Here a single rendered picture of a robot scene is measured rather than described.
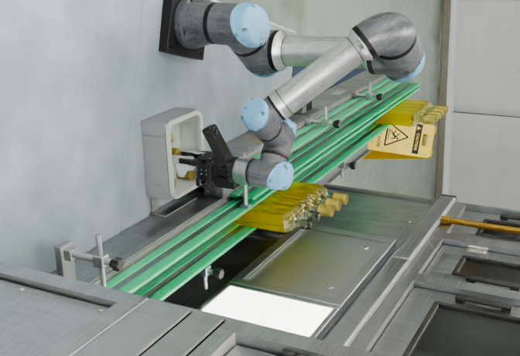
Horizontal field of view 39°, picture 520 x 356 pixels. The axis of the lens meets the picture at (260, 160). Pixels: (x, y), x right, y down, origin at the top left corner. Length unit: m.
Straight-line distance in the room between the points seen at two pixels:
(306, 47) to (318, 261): 0.64
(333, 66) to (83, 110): 0.62
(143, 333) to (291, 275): 0.99
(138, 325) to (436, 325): 0.98
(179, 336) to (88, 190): 0.78
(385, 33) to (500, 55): 6.15
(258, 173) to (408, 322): 0.55
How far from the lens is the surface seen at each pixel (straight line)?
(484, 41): 7.95
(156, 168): 2.02
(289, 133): 1.92
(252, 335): 1.16
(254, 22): 1.98
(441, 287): 2.14
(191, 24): 2.04
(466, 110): 8.12
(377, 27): 1.82
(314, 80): 1.81
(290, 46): 2.04
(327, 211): 2.20
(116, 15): 1.91
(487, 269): 2.30
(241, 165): 1.92
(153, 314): 1.23
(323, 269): 2.14
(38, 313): 1.31
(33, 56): 1.70
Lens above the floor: 1.95
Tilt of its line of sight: 27 degrees down
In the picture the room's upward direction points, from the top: 97 degrees clockwise
